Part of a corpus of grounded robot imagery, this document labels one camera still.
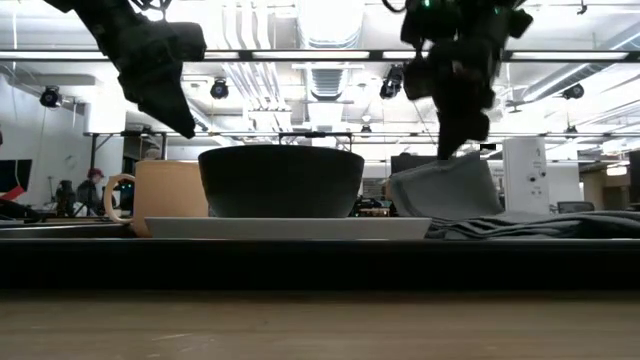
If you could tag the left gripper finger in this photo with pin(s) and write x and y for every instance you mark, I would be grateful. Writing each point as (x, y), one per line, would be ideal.
(170, 112)

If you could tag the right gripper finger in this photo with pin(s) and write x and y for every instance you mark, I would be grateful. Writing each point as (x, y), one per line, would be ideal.
(479, 127)
(450, 135)

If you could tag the grey cloth napkin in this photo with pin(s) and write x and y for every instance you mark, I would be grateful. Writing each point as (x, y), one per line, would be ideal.
(445, 190)

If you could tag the beige ceramic mug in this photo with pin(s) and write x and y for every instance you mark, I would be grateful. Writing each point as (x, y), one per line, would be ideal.
(170, 195)

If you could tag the black bowl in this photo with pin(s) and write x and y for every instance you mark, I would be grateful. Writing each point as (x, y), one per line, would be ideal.
(280, 182)

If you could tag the white plate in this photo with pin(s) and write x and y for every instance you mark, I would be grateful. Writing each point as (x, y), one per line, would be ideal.
(290, 228)

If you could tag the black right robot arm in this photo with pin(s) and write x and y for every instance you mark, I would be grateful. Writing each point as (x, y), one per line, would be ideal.
(465, 20)

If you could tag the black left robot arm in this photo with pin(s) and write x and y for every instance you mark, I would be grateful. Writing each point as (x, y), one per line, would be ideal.
(100, 20)

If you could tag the black serving tray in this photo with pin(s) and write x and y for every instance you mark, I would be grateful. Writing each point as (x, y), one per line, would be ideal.
(320, 265)

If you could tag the black desk monitor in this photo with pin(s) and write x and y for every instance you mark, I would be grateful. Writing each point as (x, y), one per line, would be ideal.
(412, 162)

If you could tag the black ceiling spot lamp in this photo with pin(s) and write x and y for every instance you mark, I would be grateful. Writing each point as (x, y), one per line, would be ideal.
(573, 92)
(219, 89)
(391, 82)
(50, 97)

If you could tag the white round pillar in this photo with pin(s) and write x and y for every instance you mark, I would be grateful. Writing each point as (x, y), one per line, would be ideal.
(525, 175)

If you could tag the person with red cap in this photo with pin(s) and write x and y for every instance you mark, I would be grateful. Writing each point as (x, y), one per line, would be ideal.
(91, 192)

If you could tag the red item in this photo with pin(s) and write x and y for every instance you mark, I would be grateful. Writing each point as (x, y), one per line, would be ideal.
(12, 193)

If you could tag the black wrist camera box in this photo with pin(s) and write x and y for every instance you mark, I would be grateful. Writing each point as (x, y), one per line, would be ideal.
(418, 77)

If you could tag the black metal rig frame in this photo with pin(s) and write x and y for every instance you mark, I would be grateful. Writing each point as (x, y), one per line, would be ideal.
(315, 134)
(93, 150)

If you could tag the silver ventilation duct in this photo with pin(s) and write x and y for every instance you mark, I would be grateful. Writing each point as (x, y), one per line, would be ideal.
(327, 25)

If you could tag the black overhead frame bar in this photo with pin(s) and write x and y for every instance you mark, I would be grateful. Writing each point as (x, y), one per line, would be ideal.
(310, 55)

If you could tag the dark wall monitor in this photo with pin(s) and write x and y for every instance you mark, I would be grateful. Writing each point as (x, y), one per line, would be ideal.
(15, 176)

